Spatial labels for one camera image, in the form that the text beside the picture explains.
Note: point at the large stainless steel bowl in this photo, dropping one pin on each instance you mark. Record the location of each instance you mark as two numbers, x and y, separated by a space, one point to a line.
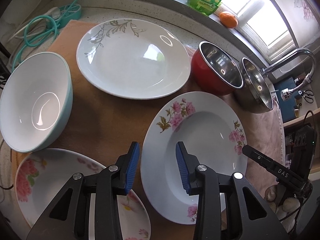
255 95

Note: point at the white plate grey leaf pattern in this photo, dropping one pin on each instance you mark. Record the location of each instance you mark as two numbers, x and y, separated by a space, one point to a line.
133 59

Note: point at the black scissors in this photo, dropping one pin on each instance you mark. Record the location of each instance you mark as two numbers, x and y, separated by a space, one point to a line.
308 96

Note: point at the chrome kitchen faucet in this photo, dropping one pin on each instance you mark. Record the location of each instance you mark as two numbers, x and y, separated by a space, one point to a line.
299 61

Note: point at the white plate pink flowers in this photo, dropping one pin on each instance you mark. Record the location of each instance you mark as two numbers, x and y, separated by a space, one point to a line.
209 129

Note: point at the orange tangerine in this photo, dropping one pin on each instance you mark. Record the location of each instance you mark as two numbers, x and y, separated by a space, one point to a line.
228 19

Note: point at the orange-pink towel mat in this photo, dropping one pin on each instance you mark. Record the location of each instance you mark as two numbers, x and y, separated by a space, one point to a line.
102 126

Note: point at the red steel bowl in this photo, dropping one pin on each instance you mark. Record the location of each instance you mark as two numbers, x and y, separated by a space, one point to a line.
214 71

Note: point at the white plate pink roses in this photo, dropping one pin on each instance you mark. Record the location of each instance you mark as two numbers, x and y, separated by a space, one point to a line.
42 174

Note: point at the light blue ceramic bowl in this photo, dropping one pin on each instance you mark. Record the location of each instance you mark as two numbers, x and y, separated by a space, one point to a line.
36 102

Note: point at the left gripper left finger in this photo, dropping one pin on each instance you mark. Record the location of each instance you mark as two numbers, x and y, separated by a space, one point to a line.
67 215

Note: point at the gloved hand on right gripper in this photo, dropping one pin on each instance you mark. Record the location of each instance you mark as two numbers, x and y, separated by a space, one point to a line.
282 203

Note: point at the teal power strip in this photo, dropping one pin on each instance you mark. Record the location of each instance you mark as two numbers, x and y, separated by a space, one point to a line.
69 13

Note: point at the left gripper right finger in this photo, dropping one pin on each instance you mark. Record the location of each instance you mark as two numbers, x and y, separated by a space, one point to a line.
229 207

